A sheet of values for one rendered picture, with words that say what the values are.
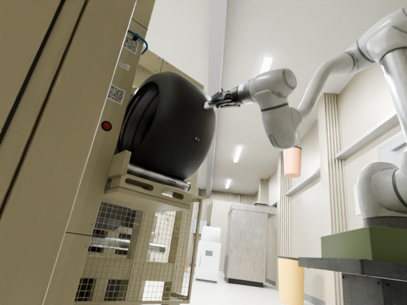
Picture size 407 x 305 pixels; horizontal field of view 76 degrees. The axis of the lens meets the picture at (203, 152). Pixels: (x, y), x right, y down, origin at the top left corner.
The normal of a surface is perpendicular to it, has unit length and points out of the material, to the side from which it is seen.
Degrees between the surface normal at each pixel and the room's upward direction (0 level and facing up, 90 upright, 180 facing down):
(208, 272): 90
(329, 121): 90
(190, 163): 133
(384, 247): 90
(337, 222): 90
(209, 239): 71
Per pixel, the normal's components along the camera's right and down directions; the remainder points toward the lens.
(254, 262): 0.00, -0.37
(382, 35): -0.88, -0.07
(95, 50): 0.67, -0.19
